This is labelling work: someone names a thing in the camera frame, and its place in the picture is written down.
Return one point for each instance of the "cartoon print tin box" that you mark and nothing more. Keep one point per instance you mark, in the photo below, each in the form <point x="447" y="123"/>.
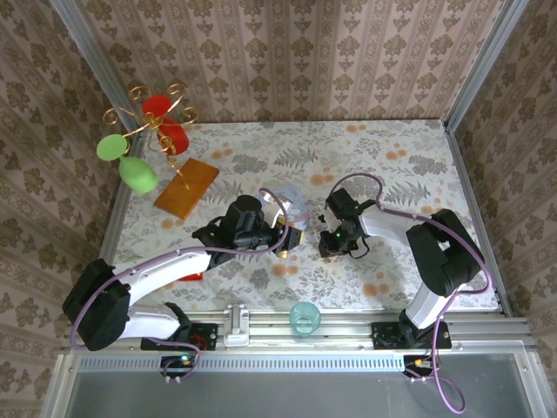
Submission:
<point x="298" y="209"/>

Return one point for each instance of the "teal transparent cup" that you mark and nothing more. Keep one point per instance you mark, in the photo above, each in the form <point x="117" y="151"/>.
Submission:
<point x="304" y="318"/>

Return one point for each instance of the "aluminium rail across table edge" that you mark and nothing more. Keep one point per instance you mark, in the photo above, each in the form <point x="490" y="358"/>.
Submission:
<point x="270" y="333"/>

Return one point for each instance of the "grey metal panel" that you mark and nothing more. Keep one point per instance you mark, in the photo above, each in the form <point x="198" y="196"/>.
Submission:
<point x="283" y="396"/>

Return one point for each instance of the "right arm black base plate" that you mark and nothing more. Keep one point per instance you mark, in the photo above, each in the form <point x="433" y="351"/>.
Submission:
<point x="385" y="335"/>

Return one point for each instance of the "white clamp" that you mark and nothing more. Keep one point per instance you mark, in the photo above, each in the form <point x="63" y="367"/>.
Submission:
<point x="237" y="324"/>

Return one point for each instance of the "flat red object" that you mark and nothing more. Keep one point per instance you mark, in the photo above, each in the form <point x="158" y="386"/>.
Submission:
<point x="191" y="277"/>

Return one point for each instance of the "left small circuit board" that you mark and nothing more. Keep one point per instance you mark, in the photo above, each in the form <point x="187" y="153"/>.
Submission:
<point x="178" y="365"/>

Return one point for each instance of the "aluminium frame post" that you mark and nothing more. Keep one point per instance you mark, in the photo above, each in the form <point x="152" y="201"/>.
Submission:
<point x="93" y="56"/>
<point x="483" y="61"/>

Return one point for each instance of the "green wine glass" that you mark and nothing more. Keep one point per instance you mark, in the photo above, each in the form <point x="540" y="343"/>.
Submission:
<point x="139" y="176"/>

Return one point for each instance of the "red wine glass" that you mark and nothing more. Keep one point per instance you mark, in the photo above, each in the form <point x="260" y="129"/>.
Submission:
<point x="176" y="135"/>

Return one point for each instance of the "floral table cloth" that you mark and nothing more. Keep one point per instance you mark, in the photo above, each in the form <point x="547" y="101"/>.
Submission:
<point x="283" y="152"/>

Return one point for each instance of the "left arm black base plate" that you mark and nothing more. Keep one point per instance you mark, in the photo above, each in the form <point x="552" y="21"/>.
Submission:
<point x="204" y="336"/>

